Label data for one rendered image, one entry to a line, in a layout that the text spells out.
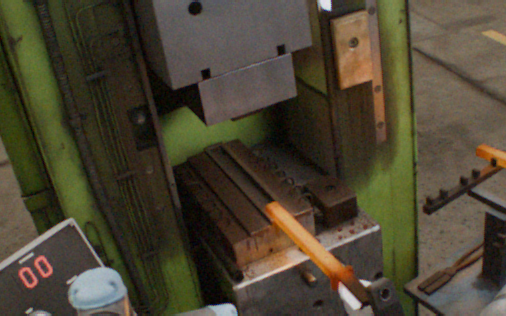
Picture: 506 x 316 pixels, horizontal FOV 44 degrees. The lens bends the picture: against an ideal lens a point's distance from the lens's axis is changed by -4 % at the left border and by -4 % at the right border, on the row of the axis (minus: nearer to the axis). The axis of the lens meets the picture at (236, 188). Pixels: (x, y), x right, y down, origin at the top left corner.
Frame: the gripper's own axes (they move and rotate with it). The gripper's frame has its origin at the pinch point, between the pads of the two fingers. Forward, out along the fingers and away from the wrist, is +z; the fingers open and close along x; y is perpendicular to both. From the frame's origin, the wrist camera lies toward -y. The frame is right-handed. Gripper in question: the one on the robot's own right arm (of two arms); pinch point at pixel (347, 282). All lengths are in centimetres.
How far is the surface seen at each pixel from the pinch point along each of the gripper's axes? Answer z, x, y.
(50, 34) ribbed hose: 39, -35, -50
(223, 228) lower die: 34.7, -11.8, 2.4
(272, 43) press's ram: 27.2, 4.1, -38.9
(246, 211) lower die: 36.1, -5.1, 1.4
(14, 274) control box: 17, -56, -18
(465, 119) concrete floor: 181, 184, 100
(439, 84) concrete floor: 229, 203, 99
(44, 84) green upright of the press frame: 41, -39, -41
